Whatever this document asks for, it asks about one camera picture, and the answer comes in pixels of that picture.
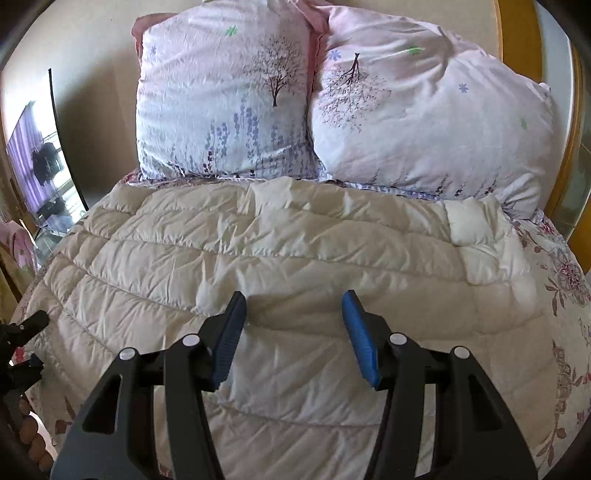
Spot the pink tree print pillow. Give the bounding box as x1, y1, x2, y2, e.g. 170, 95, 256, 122
307, 4, 555, 219
134, 0, 325, 182

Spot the cream quilted down coat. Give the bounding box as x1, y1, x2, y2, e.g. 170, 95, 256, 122
11, 178, 561, 480

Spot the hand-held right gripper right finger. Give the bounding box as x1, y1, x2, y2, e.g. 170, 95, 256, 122
342, 290, 539, 480

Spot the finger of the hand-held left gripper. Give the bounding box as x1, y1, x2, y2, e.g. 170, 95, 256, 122
0, 353, 45, 395
0, 310, 51, 352

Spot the pink floral cloth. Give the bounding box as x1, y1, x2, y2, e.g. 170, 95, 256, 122
0, 220, 38, 280

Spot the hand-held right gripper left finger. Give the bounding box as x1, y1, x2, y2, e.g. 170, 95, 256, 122
50, 291, 248, 480

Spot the floral bed sheet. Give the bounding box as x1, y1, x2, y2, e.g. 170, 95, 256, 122
9, 168, 591, 480

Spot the wooden headboard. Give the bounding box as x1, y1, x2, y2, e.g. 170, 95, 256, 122
494, 0, 591, 273

